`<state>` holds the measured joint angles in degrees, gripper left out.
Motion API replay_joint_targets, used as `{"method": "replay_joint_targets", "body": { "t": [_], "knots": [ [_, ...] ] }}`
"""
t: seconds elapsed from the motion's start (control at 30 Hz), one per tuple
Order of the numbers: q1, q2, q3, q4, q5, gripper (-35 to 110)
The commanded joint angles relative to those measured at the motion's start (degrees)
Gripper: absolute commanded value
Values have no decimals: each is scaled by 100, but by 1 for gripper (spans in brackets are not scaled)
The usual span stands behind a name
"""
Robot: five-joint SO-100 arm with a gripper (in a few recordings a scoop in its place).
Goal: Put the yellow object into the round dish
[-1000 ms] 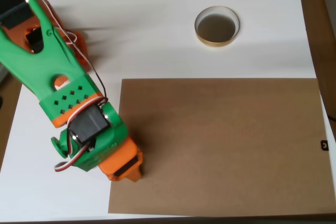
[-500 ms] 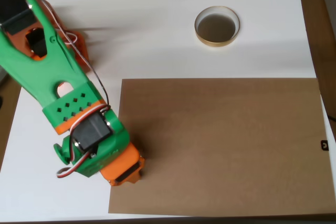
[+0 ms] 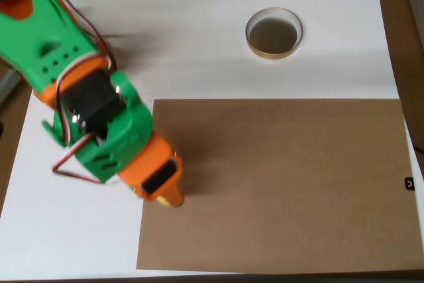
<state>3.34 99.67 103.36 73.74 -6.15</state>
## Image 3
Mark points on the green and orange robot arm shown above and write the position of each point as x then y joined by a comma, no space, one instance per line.
49,41

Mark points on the brown cardboard sheet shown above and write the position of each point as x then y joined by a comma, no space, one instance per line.
281,187

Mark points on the large white base panel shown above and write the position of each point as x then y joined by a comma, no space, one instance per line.
198,31

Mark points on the small black clip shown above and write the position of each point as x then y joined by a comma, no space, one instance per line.
409,184

